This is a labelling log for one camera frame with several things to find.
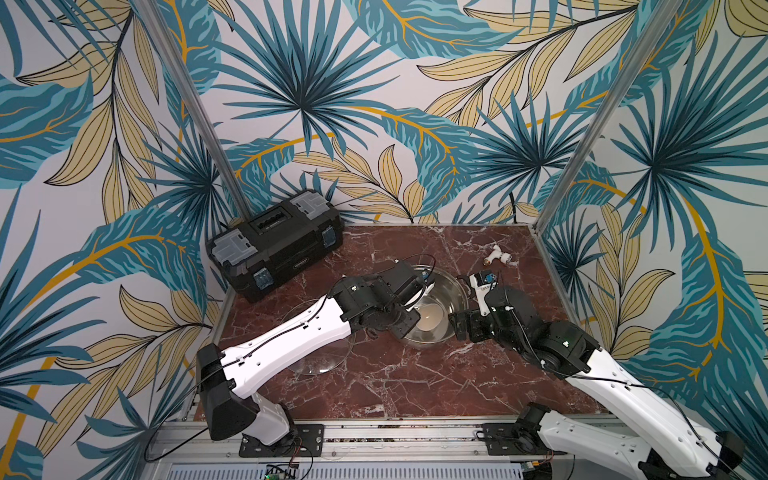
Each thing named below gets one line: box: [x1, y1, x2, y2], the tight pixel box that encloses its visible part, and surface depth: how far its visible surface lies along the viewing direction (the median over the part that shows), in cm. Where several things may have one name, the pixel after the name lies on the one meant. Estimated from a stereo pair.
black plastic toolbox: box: [206, 190, 345, 303], surface depth 97 cm
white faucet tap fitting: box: [483, 244, 519, 267], surface depth 111 cm
